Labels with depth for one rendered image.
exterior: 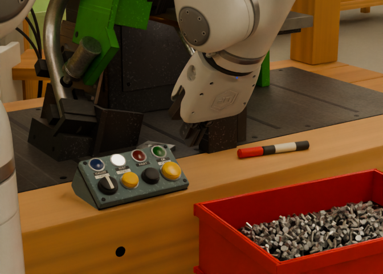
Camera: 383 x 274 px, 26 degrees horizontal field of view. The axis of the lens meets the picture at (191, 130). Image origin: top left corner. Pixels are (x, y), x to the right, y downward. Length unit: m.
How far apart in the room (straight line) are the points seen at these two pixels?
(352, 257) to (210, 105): 0.26
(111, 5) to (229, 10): 0.48
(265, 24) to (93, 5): 0.51
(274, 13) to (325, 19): 1.19
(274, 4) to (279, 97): 0.81
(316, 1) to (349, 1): 5.58
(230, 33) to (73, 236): 0.39
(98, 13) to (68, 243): 0.42
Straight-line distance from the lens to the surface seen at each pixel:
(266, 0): 0.95
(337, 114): 1.65
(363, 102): 1.75
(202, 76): 1.04
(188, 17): 0.93
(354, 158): 1.44
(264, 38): 1.00
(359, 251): 1.04
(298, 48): 2.19
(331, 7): 2.17
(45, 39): 1.48
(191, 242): 1.27
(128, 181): 1.19
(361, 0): 7.80
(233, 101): 1.10
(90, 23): 1.42
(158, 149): 1.25
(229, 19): 0.92
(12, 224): 0.74
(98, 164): 1.20
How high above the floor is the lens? 1.35
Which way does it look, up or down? 17 degrees down
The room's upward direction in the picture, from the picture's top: straight up
